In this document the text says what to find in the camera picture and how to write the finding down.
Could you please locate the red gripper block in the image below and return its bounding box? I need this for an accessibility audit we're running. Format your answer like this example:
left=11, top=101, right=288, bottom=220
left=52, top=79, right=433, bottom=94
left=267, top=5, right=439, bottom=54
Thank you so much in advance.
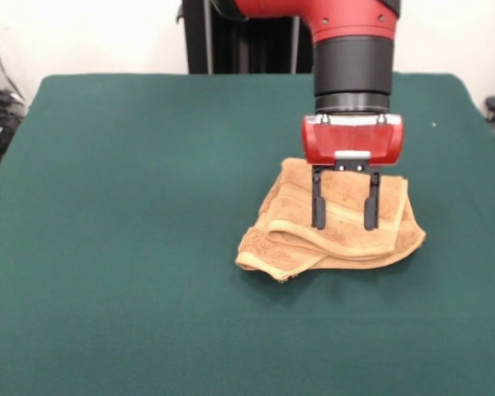
left=300, top=121, right=406, bottom=231

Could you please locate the tan terry towel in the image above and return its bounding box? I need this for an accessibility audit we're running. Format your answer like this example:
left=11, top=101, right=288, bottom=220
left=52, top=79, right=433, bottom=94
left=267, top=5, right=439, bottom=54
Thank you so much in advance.
left=234, top=157, right=427, bottom=284

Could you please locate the dark green table cloth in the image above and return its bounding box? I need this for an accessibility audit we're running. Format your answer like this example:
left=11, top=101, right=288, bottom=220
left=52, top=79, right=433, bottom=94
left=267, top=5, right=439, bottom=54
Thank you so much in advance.
left=0, top=72, right=495, bottom=396

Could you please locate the black equipment pile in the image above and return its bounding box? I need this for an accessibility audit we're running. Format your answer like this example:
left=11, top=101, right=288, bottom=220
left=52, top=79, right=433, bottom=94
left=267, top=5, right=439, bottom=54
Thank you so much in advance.
left=0, top=64, right=26, bottom=171

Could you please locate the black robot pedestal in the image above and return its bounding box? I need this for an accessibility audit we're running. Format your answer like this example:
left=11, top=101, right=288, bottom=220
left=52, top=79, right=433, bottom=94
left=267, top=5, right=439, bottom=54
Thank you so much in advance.
left=182, top=0, right=317, bottom=75

